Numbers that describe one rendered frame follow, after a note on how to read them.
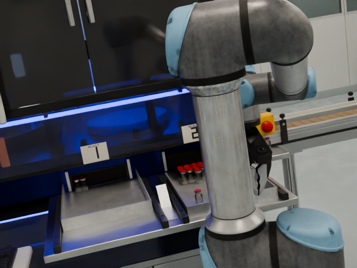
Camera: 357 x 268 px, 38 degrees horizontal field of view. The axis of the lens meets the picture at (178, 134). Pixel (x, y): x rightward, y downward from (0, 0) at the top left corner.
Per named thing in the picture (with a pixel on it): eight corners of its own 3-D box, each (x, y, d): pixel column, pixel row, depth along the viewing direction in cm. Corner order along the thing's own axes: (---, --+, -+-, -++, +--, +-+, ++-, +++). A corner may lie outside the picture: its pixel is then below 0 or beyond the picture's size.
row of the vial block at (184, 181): (181, 183, 168) (178, 170, 167) (233, 172, 171) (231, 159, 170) (182, 185, 166) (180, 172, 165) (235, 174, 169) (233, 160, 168)
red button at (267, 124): (260, 132, 179) (258, 120, 178) (270, 130, 180) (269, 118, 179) (263, 134, 176) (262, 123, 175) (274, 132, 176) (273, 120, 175)
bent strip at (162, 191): (159, 204, 154) (155, 185, 152) (168, 201, 154) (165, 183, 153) (168, 220, 140) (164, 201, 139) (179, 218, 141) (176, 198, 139)
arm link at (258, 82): (266, 75, 118) (268, 68, 129) (218, 81, 121) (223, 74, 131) (270, 108, 120) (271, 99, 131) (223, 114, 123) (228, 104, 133)
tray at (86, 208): (64, 193, 177) (61, 184, 176) (137, 177, 182) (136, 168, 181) (63, 231, 145) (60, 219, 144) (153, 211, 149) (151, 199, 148)
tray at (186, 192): (166, 182, 172) (164, 172, 171) (240, 166, 176) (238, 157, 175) (188, 219, 139) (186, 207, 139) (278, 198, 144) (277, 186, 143)
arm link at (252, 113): (263, 103, 134) (233, 109, 133) (265, 120, 135) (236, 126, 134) (253, 99, 141) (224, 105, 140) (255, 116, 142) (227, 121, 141)
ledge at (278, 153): (243, 155, 195) (242, 150, 194) (274, 148, 197) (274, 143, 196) (255, 165, 181) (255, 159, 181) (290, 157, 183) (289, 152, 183)
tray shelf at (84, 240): (50, 202, 177) (49, 197, 176) (243, 160, 188) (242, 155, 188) (44, 264, 131) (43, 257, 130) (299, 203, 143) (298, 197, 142)
